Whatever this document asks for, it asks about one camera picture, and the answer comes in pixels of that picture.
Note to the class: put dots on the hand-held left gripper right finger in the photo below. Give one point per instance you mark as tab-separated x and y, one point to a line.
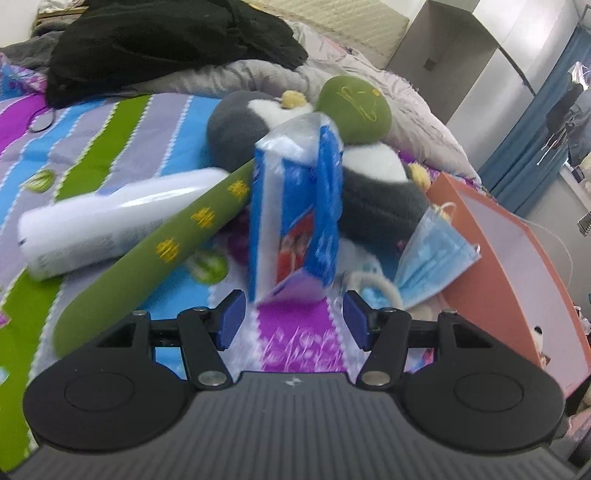
358	321

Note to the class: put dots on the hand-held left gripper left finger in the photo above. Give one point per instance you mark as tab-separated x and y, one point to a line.
231	318

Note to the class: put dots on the blue face mask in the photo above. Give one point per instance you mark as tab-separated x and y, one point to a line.
434	258

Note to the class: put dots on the blue tissue pack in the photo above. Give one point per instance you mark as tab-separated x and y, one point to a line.
295	207

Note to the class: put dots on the orange cardboard box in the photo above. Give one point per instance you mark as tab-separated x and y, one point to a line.
498	286

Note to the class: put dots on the small panda plush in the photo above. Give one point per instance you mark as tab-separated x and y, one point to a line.
538	333

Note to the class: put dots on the colourful striped bedsheet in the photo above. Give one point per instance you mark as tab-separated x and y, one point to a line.
295	332

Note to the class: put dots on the green plush stick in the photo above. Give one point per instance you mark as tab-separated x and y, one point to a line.
184	240

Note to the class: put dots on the grey penguin plush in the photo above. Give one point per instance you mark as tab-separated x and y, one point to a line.
369	184

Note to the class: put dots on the white spray bottle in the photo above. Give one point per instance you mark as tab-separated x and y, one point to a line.
92	226

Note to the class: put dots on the grey duvet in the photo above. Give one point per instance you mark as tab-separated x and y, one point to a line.
406	106

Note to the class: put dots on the blue curtain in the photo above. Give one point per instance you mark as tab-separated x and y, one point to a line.
521	147

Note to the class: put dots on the grey wardrobe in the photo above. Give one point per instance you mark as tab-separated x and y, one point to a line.
443	55

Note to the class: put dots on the large black garment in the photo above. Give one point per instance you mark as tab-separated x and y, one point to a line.
161	46

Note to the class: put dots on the hanging grey clothes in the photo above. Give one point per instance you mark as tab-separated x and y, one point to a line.
561	110

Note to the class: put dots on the dark wall switch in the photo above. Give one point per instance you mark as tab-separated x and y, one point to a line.
430	63

